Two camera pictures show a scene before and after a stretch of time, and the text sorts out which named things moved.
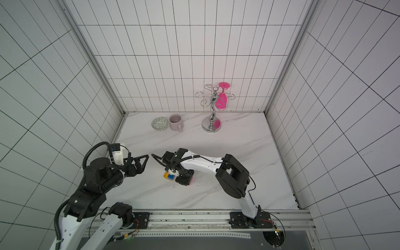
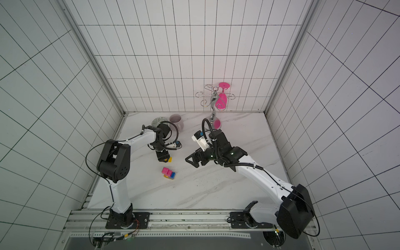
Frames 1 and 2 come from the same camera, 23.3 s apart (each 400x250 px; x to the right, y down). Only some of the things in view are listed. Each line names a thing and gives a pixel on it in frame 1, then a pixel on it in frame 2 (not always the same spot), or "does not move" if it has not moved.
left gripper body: (129, 171) -> (162, 155)
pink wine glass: (221, 102) does not move
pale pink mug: (176, 122) does not move
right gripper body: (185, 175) -> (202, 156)
